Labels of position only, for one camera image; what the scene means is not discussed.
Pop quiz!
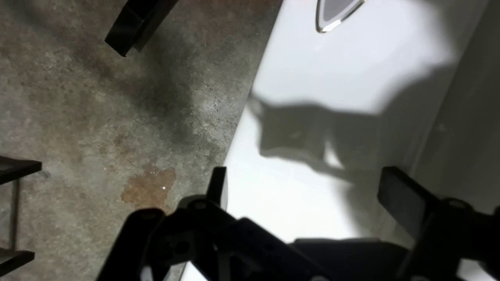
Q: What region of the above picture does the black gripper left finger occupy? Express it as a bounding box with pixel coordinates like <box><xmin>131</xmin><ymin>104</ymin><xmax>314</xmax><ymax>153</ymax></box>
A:
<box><xmin>154</xmin><ymin>165</ymin><xmax>246</xmax><ymax>262</ymax></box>

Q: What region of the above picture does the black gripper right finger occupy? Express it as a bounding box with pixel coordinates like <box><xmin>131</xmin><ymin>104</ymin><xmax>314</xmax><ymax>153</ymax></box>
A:
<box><xmin>376</xmin><ymin>165</ymin><xmax>500</xmax><ymax>281</ymax></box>

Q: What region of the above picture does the black metal stand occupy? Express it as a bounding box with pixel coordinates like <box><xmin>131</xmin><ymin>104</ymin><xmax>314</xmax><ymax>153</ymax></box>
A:
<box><xmin>0</xmin><ymin>154</ymin><xmax>43</xmax><ymax>277</ymax></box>

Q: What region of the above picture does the black bar object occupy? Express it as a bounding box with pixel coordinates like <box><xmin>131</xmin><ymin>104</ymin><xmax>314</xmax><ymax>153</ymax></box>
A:
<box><xmin>103</xmin><ymin>0</ymin><xmax>181</xmax><ymax>57</ymax></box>

